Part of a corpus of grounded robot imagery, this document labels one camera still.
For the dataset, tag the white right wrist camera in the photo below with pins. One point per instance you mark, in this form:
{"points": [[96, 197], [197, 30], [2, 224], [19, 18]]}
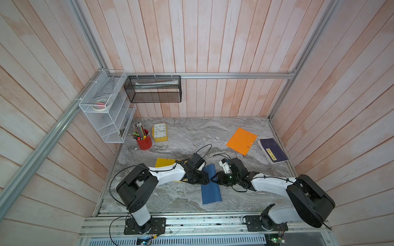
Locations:
{"points": [[225, 166]]}

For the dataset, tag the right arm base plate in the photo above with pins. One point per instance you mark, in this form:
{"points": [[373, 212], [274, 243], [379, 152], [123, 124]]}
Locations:
{"points": [[262, 222]]}

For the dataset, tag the blue paper document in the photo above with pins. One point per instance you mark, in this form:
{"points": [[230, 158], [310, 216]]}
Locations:
{"points": [[211, 191]]}

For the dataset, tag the yellow paper document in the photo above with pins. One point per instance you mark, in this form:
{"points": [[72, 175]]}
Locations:
{"points": [[164, 162]]}

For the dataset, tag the tape roll in shelf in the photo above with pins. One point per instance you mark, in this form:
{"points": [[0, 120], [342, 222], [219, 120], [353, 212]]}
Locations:
{"points": [[102, 104]]}

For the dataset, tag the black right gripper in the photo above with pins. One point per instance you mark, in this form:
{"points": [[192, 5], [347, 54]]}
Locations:
{"points": [[220, 178]]}

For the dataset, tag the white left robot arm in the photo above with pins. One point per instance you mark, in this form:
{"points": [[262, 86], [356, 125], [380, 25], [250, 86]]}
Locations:
{"points": [[136, 188]]}

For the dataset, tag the yellow desk clock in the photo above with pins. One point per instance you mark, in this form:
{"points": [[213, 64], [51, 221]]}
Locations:
{"points": [[159, 132]]}

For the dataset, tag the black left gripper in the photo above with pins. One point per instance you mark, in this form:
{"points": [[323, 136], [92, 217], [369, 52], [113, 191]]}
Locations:
{"points": [[203, 181]]}

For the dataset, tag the red metal pencil cup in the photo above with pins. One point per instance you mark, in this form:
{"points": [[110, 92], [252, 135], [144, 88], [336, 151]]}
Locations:
{"points": [[145, 142]]}

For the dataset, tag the black wire mesh basket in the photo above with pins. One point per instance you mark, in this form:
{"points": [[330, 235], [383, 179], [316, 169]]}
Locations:
{"points": [[153, 89]]}

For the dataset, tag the orange paper document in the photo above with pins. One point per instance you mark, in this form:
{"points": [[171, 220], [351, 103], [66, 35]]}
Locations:
{"points": [[241, 141]]}

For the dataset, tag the aluminium front rail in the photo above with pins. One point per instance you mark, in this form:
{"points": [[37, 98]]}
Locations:
{"points": [[177, 224]]}

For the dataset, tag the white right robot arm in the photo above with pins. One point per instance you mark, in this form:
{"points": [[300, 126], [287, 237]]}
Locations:
{"points": [[307, 201]]}

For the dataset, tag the dark purple book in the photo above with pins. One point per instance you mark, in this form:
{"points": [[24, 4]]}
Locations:
{"points": [[272, 150]]}

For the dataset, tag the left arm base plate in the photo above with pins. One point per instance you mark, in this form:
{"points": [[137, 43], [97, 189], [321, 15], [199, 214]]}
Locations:
{"points": [[155, 226]]}

